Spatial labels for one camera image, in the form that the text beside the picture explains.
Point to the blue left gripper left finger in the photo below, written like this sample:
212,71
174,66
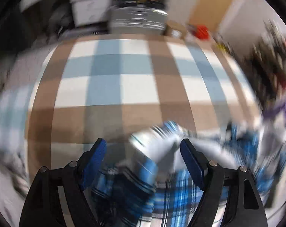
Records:
90,162

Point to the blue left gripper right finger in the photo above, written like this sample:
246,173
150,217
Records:
190,157

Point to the blue white plaid blanket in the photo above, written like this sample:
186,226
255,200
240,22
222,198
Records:
145,181

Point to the brown blue checkered bed sheet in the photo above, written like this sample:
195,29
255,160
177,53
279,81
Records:
111,86

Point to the red object on bed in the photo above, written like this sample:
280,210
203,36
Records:
202,32

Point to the wooden door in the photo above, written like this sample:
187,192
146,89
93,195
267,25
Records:
209,13

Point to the white drawer desk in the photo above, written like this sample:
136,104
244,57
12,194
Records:
86,12

